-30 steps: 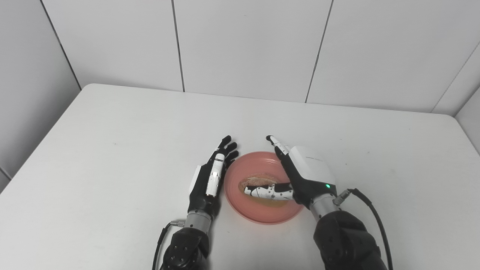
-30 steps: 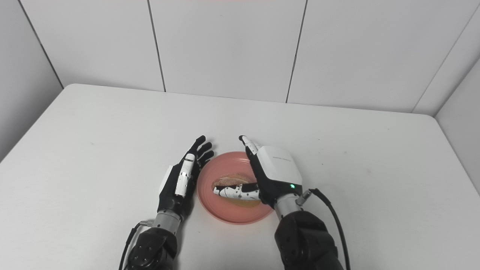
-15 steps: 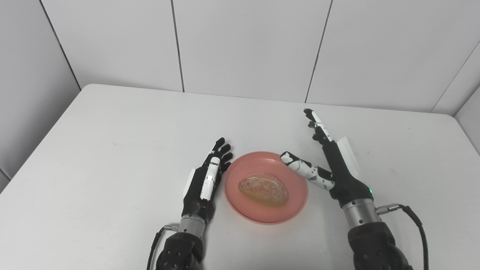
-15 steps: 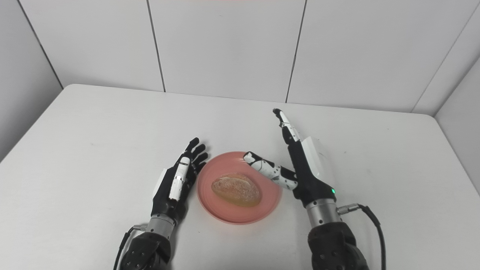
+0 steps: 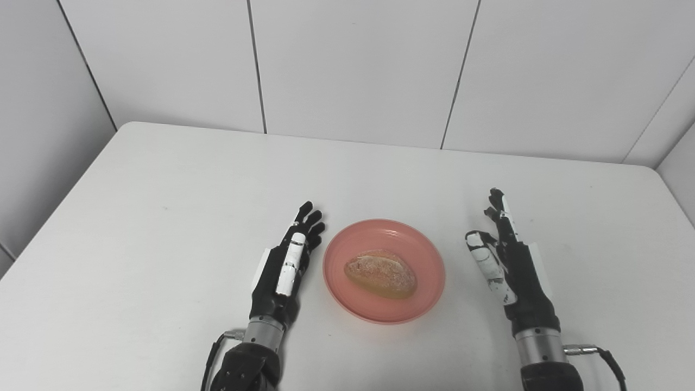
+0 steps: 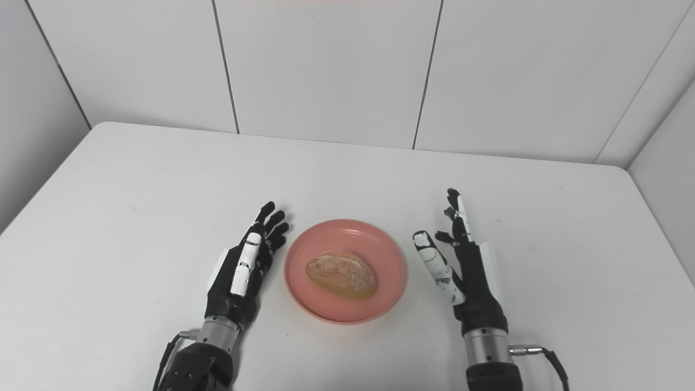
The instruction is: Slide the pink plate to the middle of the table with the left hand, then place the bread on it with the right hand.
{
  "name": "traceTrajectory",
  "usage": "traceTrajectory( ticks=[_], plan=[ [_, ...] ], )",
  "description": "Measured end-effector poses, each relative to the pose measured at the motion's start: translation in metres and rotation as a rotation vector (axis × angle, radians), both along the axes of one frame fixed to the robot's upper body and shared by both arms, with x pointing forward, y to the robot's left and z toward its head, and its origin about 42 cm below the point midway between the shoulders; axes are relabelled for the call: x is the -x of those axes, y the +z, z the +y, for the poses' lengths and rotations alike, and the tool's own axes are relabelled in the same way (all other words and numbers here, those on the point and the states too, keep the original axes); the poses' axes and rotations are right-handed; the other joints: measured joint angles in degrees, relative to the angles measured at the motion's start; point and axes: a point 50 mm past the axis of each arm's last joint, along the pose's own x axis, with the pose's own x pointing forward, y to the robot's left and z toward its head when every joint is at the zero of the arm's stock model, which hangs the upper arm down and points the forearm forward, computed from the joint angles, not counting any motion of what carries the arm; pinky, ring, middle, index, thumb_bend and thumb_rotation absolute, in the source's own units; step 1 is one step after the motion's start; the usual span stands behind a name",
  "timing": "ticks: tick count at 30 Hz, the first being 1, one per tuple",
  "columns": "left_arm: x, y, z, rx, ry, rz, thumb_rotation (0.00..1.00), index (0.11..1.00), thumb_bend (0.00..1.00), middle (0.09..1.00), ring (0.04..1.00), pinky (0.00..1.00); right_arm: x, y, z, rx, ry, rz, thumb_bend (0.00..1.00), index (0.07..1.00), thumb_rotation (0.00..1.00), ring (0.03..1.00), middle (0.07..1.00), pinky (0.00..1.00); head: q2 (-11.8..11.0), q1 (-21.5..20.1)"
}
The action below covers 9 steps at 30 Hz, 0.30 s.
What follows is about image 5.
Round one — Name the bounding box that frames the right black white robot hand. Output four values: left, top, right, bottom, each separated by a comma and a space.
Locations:
465, 188, 561, 335

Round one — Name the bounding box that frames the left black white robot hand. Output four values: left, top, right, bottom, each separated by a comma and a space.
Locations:
249, 201, 326, 329

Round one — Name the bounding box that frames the golden brown bread roll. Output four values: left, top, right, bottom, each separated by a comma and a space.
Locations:
344, 249, 418, 300

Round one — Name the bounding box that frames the pink round plate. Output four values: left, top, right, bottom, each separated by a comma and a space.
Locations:
323, 218, 446, 325

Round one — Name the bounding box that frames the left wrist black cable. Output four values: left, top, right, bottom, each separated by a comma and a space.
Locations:
200, 329, 246, 391

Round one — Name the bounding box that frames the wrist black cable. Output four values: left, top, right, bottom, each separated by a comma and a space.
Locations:
563, 344, 628, 391
200, 329, 246, 391

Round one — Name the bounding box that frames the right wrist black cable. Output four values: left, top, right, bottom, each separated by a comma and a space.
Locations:
563, 344, 628, 391

